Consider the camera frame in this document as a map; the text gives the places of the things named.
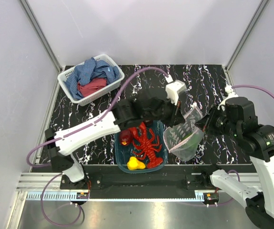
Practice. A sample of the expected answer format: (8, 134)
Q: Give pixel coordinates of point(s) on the blue plastic container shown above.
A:
(123, 153)

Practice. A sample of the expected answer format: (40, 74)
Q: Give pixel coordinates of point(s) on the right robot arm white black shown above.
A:
(236, 118)

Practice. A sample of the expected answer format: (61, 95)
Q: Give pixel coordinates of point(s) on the yellow fake fruit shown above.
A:
(134, 164)

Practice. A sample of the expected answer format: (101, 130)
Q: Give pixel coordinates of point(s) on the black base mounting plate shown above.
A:
(98, 181)

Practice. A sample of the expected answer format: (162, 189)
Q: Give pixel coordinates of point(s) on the red fake lobster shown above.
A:
(148, 144)

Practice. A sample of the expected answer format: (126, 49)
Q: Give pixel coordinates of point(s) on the green fake vegetable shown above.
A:
(192, 140)

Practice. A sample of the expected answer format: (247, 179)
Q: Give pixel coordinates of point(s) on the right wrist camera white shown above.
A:
(230, 94)

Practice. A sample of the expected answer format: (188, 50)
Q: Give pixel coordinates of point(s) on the aluminium frame rail front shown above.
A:
(34, 181)

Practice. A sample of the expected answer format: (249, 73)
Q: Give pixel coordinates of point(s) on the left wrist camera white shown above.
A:
(174, 89)

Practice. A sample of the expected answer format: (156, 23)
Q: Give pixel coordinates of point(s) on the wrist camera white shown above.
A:
(174, 89)
(230, 94)

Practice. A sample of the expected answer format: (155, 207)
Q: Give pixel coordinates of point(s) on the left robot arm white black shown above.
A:
(150, 104)

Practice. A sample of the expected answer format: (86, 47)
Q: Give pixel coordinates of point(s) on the blue patterned cloth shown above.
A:
(86, 72)

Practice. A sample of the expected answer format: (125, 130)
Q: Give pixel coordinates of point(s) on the red cloth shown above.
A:
(93, 86)

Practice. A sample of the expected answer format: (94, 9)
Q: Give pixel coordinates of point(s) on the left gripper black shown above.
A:
(177, 117)

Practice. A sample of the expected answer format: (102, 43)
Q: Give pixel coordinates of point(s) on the red fake apple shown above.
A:
(125, 137)

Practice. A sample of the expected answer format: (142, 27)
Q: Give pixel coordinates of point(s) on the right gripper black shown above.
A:
(205, 123)

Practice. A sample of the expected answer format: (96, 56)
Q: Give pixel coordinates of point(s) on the clear zip top bag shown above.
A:
(174, 136)

